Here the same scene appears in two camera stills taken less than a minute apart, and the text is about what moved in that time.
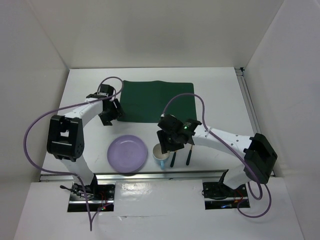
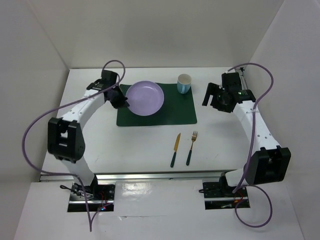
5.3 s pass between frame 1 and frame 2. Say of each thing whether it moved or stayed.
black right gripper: moved
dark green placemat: stayed
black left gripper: moved
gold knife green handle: stayed
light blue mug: moved
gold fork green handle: stayed
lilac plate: moved
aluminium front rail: stayed
